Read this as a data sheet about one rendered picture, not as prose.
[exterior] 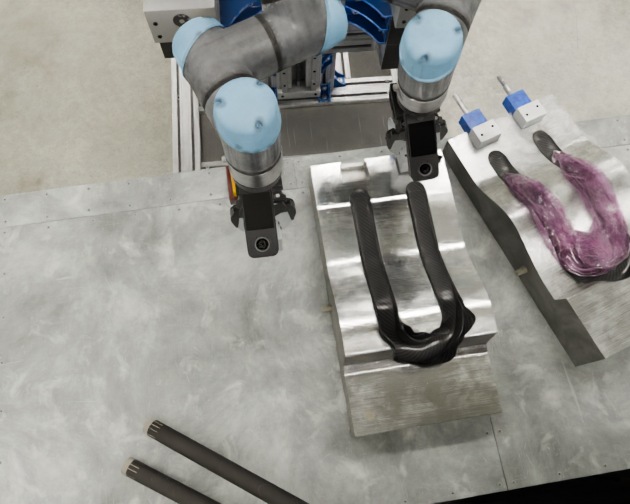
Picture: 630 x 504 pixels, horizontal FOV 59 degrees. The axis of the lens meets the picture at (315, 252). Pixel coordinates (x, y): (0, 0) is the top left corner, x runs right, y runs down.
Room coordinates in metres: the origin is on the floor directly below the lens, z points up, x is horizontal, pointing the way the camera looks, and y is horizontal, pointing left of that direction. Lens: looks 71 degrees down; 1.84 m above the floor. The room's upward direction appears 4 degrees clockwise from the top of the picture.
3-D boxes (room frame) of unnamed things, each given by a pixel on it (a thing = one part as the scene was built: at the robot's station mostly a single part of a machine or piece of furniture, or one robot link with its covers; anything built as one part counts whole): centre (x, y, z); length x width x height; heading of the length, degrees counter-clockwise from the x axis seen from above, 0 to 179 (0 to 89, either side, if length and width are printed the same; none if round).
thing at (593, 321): (0.45, -0.49, 0.86); 0.50 x 0.26 x 0.11; 30
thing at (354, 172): (0.49, -0.06, 0.87); 0.05 x 0.05 x 0.04; 13
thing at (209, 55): (0.45, 0.13, 1.25); 0.11 x 0.11 x 0.08; 34
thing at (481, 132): (0.65, -0.30, 0.86); 0.13 x 0.05 x 0.05; 30
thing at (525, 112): (0.71, -0.39, 0.86); 0.13 x 0.05 x 0.05; 30
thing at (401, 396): (0.28, -0.16, 0.87); 0.50 x 0.26 x 0.14; 13
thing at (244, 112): (0.36, 0.09, 1.25); 0.09 x 0.08 x 0.11; 34
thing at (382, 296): (0.30, -0.17, 0.92); 0.35 x 0.16 x 0.09; 13
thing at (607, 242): (0.45, -0.48, 0.90); 0.26 x 0.18 x 0.08; 30
